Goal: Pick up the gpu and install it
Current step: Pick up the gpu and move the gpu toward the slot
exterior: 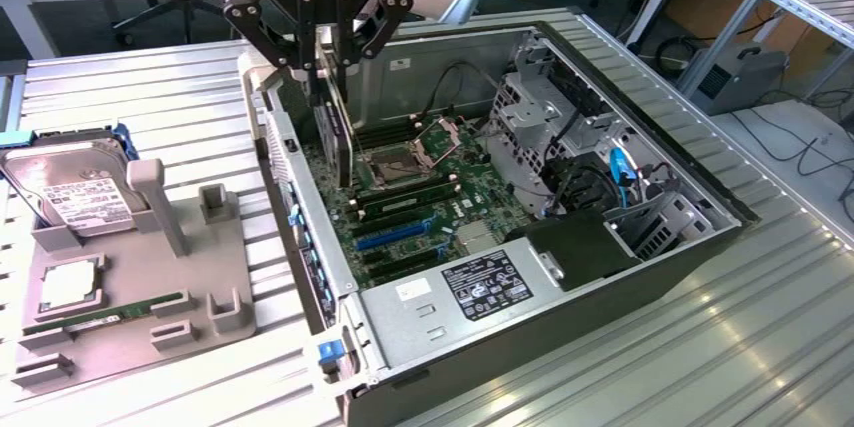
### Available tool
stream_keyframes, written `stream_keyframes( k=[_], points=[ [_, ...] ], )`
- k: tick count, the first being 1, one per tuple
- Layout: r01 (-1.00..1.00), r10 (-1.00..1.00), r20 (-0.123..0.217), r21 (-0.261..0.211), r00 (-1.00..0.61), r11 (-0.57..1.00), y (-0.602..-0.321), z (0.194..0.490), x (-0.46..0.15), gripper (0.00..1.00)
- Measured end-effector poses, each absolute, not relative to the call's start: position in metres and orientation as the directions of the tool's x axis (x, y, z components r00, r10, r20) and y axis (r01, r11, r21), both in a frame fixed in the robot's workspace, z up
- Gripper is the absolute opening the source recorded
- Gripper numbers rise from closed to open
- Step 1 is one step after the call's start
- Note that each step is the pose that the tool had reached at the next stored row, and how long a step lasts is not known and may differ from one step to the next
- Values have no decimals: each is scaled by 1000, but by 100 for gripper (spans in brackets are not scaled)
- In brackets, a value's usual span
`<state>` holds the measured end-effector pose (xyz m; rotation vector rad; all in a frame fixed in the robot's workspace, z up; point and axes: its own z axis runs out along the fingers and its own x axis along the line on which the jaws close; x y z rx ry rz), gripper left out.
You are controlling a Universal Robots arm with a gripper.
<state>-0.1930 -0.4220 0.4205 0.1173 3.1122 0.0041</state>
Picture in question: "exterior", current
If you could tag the silver power supply unit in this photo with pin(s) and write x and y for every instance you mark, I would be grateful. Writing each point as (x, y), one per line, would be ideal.
(434, 317)

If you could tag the black expansion slot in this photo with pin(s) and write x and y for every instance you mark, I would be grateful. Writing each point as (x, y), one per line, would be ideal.
(387, 225)
(407, 269)
(400, 257)

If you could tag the metal socket cover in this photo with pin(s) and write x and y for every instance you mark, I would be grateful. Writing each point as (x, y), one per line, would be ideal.
(440, 134)

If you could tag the black plastic fan shroud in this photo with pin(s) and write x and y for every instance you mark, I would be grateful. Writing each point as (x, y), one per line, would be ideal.
(581, 247)

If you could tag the CPU socket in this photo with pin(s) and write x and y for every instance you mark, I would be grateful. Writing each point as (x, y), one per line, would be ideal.
(394, 167)

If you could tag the aluminium profile frame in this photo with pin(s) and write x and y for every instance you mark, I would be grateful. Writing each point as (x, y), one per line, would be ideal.
(801, 2)

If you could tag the green RAM stick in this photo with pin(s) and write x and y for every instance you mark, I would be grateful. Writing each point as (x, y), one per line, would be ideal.
(100, 319)
(400, 205)

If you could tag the black low-profile graphics card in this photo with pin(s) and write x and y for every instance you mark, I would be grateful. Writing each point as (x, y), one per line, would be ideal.
(336, 137)

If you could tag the grey parts rack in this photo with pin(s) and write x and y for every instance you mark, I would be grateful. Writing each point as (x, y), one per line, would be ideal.
(134, 267)

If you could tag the open black PC case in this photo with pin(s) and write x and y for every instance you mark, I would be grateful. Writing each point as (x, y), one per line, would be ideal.
(667, 157)

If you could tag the thin locking lever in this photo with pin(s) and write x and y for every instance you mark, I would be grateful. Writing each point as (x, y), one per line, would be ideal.
(362, 149)

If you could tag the grey computer tower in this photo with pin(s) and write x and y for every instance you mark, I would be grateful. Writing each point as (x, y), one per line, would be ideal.
(741, 82)

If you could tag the blue disk caddy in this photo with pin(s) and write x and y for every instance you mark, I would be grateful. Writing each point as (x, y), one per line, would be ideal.
(123, 139)

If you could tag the blue clamp block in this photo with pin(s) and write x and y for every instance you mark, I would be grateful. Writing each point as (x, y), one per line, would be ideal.
(328, 352)

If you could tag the green motherboard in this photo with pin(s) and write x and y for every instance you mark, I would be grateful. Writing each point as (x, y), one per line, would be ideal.
(467, 197)

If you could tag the silver hard disk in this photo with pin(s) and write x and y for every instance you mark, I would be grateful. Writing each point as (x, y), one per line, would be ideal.
(74, 187)

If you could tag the silver disk bay cage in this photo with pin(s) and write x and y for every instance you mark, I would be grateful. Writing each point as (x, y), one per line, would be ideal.
(527, 112)

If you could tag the perforated metal case grille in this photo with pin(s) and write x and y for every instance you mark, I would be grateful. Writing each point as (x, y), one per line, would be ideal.
(667, 232)

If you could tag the beige case corner clamp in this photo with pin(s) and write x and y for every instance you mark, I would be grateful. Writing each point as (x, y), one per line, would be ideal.
(327, 382)
(250, 92)

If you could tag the silver CPU chip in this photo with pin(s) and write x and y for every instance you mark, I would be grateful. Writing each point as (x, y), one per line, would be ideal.
(67, 282)

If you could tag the silver chipset heat sink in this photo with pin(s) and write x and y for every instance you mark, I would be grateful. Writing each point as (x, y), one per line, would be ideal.
(475, 238)

